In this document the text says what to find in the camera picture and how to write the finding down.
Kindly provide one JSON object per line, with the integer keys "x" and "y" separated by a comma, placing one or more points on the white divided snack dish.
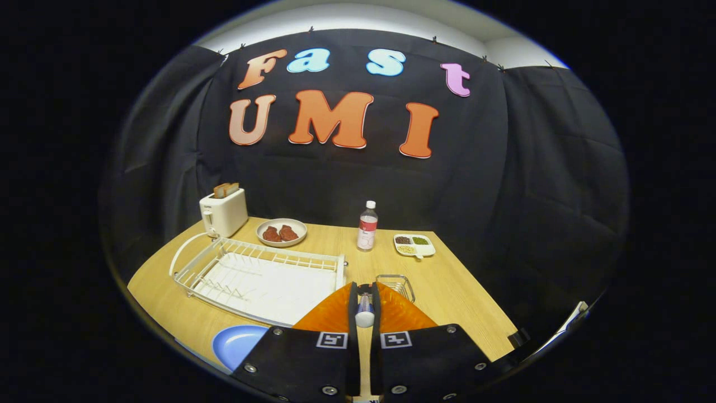
{"x": 415, "y": 246}

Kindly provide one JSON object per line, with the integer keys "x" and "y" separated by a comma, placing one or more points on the blue plate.
{"x": 238, "y": 344}

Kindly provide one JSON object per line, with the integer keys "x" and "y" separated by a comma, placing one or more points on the clear bottle with red label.
{"x": 367, "y": 232}

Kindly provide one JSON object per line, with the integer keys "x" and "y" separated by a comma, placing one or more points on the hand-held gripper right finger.
{"x": 430, "y": 364}

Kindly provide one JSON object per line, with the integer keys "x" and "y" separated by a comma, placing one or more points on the black table clamp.
{"x": 518, "y": 338}

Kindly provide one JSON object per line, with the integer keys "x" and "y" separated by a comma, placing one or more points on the black backdrop cloth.
{"x": 503, "y": 168}

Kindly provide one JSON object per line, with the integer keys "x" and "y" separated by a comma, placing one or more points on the white oval plate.
{"x": 296, "y": 232}

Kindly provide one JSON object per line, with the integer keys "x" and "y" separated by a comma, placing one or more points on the red meat piece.
{"x": 288, "y": 233}
{"x": 272, "y": 234}

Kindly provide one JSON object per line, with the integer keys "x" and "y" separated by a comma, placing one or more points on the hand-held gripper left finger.
{"x": 302, "y": 364}

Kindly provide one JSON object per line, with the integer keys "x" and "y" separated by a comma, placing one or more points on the toast slices in toaster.
{"x": 225, "y": 190}

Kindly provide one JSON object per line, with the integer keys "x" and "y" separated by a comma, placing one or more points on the white toaster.
{"x": 226, "y": 215}

